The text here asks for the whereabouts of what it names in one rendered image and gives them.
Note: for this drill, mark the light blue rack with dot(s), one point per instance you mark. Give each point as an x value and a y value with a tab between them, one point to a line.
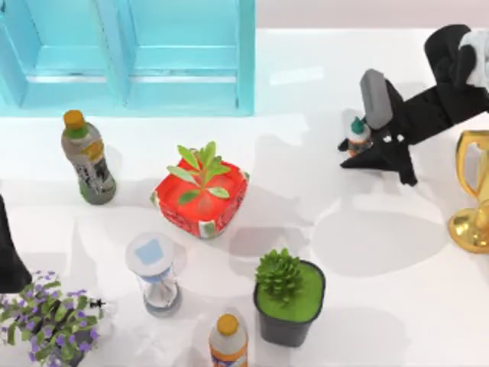
183	88

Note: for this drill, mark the red pot with green plant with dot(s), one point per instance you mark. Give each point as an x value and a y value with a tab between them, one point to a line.
198	206

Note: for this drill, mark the black pot with green succulent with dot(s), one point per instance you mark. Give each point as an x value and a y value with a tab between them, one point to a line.
294	306

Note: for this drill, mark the white and clear hourglass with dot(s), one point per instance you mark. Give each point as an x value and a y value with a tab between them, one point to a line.
151	254

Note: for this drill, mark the gold trophy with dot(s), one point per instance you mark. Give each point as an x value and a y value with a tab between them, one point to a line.
471	225

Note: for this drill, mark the small white bottle green cap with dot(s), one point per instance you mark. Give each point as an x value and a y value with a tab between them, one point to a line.
359	134

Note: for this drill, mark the grey-green bottle orange cap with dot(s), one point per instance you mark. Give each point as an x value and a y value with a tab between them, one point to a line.
91	168

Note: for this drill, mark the purple flowering potted plant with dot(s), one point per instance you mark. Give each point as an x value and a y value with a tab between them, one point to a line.
46	317

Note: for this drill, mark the orange and white bottle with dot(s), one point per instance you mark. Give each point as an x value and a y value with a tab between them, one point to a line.
227	344

